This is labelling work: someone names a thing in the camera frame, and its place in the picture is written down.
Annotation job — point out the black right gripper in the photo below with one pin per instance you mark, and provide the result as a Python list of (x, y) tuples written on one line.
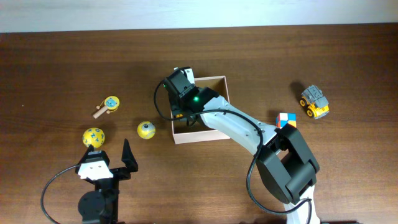
[(180, 115)]

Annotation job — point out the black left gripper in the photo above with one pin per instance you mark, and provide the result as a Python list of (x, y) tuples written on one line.
[(124, 172)]

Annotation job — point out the small colourful puzzle cube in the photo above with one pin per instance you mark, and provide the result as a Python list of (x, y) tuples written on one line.
[(286, 118)]

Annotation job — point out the yellow grey toy mixer truck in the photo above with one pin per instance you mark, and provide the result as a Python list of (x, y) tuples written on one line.
[(315, 103)]

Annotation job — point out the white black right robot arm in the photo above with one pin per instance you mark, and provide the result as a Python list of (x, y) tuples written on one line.
[(286, 165)]

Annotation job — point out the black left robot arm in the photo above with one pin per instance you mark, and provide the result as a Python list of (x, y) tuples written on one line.
[(100, 206)]

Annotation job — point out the yellow ball with blue letters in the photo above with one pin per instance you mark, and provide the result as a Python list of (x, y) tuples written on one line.
[(93, 137)]

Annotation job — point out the yellow grey minion ball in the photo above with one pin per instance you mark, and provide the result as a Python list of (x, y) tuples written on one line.
[(146, 130)]

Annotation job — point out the yellow wooden rattle drum toy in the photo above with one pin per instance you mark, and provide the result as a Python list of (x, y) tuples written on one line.
[(108, 105)]

